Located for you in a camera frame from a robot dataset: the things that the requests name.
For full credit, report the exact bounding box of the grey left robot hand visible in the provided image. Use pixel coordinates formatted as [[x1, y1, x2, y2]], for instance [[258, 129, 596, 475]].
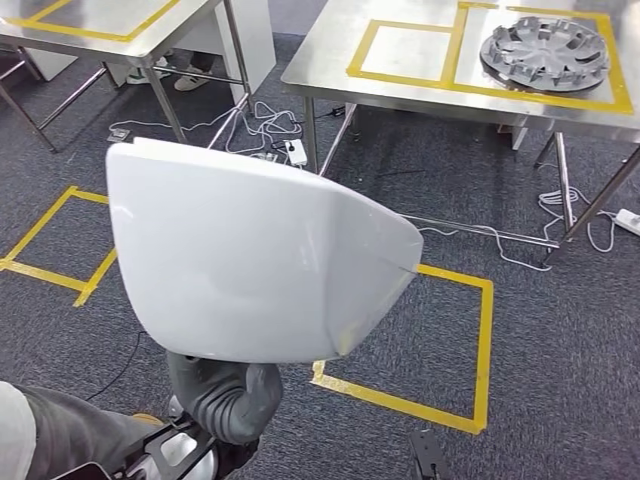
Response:
[[166, 351, 285, 425]]

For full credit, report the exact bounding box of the white curved shell part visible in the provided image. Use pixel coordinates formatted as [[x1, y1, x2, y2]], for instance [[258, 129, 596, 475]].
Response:
[[106, 137, 425, 366]]

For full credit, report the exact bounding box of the steel workbench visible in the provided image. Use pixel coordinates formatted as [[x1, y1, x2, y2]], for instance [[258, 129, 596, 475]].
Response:
[[281, 0, 640, 268]]

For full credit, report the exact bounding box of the person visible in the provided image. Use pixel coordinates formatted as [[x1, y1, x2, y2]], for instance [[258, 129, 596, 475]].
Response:
[[0, 380, 168, 480], [125, 52, 212, 94]]

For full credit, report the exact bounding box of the white power strip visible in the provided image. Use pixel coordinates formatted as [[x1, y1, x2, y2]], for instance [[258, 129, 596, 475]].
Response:
[[614, 207, 640, 238], [284, 137, 309, 168]]

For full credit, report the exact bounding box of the yellow floor tape square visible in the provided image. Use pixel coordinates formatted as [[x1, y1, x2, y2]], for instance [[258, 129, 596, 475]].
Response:
[[309, 262, 495, 437]]

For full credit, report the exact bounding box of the steel table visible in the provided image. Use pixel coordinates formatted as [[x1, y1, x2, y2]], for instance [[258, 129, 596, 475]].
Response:
[[0, 0, 254, 155]]

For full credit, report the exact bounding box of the yellow tape double rectangle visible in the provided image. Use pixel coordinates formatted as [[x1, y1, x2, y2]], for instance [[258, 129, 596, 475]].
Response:
[[346, 0, 635, 117]]

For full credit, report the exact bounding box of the grey plastic wheel hubcap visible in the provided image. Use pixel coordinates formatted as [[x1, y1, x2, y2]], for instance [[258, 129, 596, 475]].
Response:
[[478, 15, 612, 94]]

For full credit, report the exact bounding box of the black floor cable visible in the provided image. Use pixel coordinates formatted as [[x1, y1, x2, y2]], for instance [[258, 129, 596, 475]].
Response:
[[85, 331, 147, 403]]

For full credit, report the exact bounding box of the white floor cable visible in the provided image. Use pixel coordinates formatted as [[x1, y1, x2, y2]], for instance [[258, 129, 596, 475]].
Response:
[[417, 187, 617, 274], [109, 99, 304, 164]]

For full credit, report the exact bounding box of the black right wrist camera bracket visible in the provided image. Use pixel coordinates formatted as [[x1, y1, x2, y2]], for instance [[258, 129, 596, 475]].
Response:
[[408, 429, 454, 480]]

